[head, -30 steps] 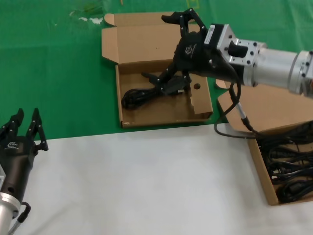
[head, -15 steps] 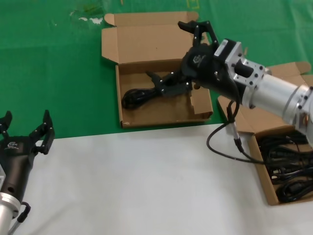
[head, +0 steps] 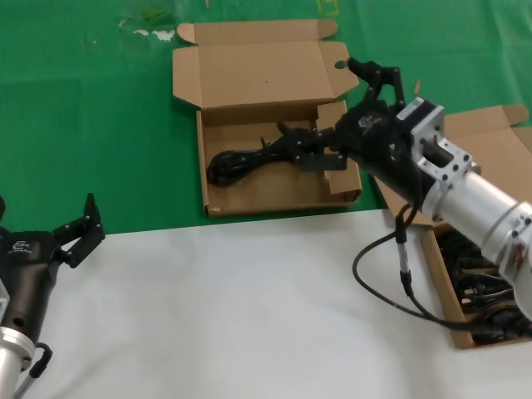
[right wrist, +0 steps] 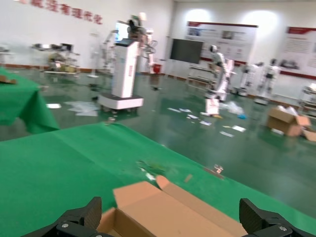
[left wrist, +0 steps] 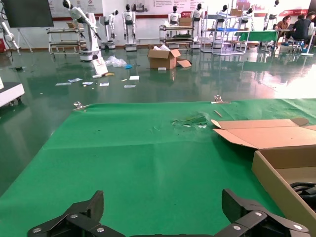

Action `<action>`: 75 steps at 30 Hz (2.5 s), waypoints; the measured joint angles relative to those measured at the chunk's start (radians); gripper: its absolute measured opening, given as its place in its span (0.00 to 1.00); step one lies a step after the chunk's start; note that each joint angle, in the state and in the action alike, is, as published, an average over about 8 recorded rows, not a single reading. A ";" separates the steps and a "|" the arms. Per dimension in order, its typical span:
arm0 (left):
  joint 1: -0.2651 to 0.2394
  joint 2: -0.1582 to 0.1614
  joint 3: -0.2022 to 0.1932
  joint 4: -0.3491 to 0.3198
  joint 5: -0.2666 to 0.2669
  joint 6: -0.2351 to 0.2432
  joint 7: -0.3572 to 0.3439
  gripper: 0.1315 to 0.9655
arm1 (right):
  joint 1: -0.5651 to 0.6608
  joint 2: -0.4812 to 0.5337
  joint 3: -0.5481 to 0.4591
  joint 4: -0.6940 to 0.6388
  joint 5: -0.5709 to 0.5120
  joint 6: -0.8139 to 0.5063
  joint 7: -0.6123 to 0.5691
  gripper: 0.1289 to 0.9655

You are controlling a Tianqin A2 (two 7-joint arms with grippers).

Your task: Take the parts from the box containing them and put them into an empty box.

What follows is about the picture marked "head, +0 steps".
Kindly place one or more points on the white table cloth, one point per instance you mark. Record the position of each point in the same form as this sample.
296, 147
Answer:
208, 311

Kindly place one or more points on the green table cloth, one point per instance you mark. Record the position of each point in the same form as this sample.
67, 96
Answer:
83, 124

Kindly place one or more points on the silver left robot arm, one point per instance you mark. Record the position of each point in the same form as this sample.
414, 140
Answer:
10, 357

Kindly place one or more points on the open cardboard box with holes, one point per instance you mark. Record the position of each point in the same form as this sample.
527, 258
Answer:
257, 70

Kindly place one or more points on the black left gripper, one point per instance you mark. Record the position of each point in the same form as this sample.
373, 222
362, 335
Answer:
29, 270

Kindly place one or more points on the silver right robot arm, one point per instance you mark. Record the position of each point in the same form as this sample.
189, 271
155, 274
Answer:
469, 199

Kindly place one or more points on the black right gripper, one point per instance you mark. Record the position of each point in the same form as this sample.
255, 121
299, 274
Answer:
374, 141

